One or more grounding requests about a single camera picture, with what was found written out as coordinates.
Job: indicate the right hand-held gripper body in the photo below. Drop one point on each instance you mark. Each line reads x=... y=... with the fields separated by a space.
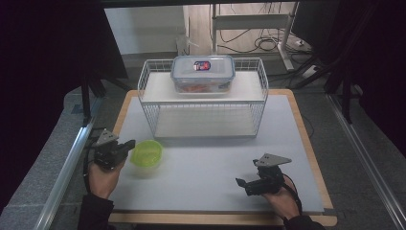
x=268 y=180

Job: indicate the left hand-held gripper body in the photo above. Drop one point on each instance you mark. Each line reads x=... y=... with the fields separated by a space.
x=107 y=153

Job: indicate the round container with green lid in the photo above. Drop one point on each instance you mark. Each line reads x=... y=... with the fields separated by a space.
x=146 y=155

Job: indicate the clear rectangular container blue-rimmed lid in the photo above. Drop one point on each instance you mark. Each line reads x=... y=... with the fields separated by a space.
x=202 y=73

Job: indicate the person's right hand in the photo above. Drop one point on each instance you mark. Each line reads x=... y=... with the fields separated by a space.
x=282 y=199

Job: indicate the person's left hand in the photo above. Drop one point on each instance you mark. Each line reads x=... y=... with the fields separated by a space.
x=103 y=180

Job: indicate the wooden-edged white work board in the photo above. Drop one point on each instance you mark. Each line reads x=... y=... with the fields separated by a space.
x=207 y=179

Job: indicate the black stand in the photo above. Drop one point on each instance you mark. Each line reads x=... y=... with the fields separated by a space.
x=346 y=96
x=86 y=99

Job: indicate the dark curtain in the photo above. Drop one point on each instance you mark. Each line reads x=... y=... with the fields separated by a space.
x=376 y=64
x=41 y=80

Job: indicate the white power strip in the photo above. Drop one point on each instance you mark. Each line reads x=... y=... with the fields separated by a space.
x=309 y=72

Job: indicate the white panel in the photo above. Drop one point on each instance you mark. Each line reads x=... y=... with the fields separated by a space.
x=143 y=28

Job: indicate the aluminium rail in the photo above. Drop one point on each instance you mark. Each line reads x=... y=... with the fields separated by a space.
x=367 y=159
x=63 y=172

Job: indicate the white desk frame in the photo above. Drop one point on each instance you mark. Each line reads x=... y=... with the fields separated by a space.
x=250 y=21

